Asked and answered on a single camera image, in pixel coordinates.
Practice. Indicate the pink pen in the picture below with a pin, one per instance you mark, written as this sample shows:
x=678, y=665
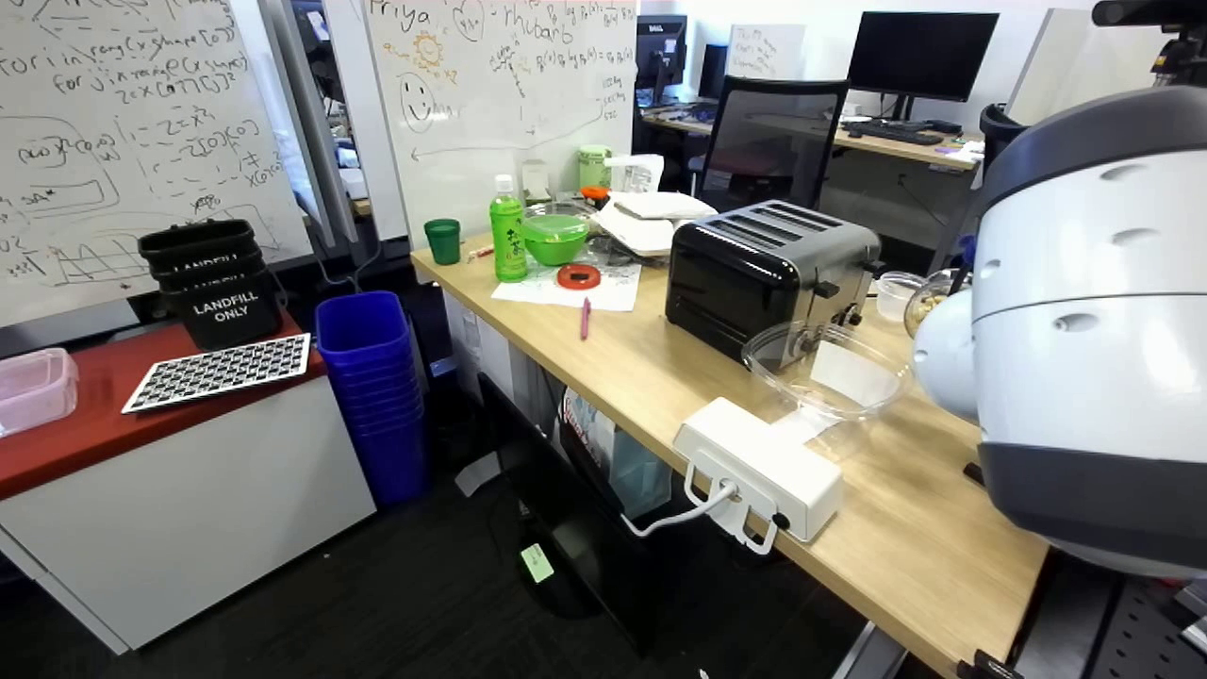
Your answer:
x=586, y=323

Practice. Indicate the black keyboard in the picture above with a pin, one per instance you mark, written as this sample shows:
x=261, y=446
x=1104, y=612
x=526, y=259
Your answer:
x=898, y=129

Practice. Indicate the white rectangular box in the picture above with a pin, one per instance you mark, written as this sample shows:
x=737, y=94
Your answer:
x=757, y=464

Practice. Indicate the large whiteboard with equations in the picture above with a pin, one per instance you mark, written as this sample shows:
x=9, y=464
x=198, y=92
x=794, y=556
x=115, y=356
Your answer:
x=128, y=152

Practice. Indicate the white cabinet with red top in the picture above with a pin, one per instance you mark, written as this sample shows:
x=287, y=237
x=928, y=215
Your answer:
x=192, y=514

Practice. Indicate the green bottle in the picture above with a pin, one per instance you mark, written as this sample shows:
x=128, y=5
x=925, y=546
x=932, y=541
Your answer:
x=509, y=237

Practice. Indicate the red tape roll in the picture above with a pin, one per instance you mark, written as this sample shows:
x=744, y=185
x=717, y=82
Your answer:
x=563, y=278

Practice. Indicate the dark green cup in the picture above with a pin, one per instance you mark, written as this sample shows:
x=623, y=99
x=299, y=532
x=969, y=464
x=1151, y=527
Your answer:
x=444, y=241

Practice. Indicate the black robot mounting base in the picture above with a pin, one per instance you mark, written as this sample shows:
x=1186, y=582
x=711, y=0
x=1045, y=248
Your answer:
x=1108, y=634

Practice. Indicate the small clear plastic cup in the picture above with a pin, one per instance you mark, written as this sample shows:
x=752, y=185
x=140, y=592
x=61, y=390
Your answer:
x=897, y=298

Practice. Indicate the clear wine glass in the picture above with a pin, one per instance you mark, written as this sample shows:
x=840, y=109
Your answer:
x=937, y=293

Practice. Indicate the white paper sheet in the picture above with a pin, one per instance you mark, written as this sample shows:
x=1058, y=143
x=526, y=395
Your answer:
x=607, y=298

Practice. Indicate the green can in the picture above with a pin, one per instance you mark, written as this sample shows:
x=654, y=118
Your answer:
x=594, y=172

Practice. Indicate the wide black monitor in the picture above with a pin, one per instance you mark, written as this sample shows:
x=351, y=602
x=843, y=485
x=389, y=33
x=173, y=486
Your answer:
x=925, y=55

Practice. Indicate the white paper stack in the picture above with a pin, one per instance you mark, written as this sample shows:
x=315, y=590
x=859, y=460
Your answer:
x=646, y=220

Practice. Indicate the whiteboard with drawings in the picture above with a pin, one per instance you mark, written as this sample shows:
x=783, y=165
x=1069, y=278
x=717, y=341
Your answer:
x=503, y=99

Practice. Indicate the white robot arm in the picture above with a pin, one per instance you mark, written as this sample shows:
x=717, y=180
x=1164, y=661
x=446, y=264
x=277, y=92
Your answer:
x=1094, y=352

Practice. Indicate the black mesh office chair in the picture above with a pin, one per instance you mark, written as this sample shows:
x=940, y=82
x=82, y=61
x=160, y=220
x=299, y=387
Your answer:
x=776, y=143

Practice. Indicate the wooden office desk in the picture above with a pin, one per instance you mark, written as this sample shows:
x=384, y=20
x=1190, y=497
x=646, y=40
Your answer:
x=920, y=152

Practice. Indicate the green bowl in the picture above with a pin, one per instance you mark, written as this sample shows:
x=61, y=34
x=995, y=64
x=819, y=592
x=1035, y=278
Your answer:
x=555, y=237

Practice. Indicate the checkerboard calibration board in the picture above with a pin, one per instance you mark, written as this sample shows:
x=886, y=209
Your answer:
x=221, y=372

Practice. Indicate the stacked blue bins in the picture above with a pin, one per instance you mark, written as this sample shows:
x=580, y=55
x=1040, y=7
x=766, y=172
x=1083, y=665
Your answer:
x=371, y=390

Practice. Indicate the black and silver toaster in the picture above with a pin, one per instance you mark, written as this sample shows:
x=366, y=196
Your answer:
x=742, y=294

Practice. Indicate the clear plastic storage box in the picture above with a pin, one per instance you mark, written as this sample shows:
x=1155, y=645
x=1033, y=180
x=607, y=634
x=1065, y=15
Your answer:
x=35, y=395

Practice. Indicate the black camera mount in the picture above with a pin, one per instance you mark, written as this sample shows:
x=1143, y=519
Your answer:
x=1136, y=7

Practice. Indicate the stacked black bins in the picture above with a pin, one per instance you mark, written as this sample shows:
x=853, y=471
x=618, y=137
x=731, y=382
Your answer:
x=214, y=289

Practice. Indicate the narrow black monitor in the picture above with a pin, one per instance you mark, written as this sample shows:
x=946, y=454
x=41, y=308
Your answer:
x=661, y=49

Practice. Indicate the clear bottle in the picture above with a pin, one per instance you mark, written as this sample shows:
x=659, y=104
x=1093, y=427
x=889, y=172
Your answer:
x=539, y=183

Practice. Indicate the green and white card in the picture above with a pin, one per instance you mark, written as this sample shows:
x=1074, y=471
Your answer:
x=539, y=562

